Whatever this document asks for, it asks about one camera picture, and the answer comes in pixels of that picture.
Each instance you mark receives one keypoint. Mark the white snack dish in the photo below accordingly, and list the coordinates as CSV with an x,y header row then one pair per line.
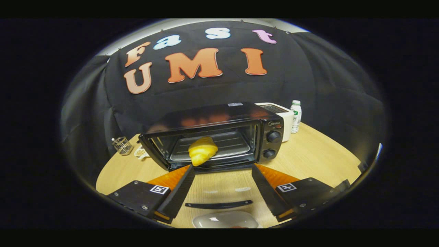
x,y
140,152

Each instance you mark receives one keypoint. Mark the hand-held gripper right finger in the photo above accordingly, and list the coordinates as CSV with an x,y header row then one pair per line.
x,y
269,193

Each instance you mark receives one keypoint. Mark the black backdrop cloth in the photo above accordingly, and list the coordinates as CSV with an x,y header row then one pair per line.
x,y
308,79

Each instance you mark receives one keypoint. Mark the black table clamp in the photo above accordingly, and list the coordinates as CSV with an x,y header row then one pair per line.
x,y
362,166
343,185

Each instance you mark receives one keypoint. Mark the white pop-up toaster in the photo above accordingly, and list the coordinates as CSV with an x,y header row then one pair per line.
x,y
288,127

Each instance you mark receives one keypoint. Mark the small white green-label bottle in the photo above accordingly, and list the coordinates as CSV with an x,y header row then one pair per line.
x,y
296,118

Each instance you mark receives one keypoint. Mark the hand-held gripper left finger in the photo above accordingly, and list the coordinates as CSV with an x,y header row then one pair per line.
x,y
178,193

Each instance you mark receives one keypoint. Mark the yellow croissant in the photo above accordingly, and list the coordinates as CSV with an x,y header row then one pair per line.
x,y
202,151

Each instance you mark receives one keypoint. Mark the black toaster oven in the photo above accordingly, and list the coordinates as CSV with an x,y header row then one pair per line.
x,y
223,115

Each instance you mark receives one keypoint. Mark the white oval plate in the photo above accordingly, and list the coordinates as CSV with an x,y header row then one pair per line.
x,y
223,219

